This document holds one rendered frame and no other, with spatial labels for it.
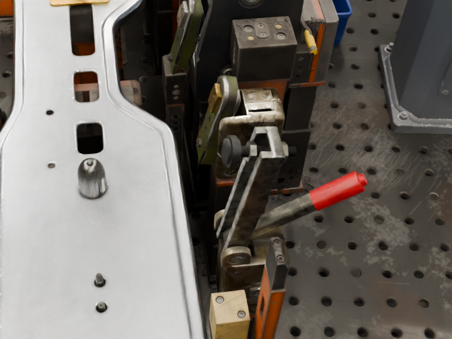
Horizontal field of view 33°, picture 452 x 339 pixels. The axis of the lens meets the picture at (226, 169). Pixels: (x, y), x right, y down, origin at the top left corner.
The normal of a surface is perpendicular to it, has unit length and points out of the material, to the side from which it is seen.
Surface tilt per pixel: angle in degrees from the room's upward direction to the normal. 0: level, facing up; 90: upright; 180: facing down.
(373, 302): 0
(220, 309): 0
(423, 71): 90
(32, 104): 0
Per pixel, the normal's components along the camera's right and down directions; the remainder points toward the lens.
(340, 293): 0.05, -0.61
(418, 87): -0.70, 0.54
